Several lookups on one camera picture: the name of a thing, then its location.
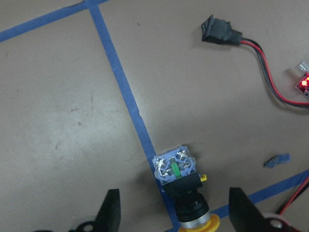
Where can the small motor controller board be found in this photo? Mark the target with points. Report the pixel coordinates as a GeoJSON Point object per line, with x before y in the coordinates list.
{"type": "Point", "coordinates": [303, 84]}

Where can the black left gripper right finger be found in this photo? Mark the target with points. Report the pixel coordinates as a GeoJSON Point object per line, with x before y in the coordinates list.
{"type": "Point", "coordinates": [243, 214]}

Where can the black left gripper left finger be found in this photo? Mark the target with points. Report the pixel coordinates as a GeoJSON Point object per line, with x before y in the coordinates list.
{"type": "Point", "coordinates": [109, 215]}

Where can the yellow push button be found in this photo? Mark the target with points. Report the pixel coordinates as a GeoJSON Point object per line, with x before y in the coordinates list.
{"type": "Point", "coordinates": [179, 179]}

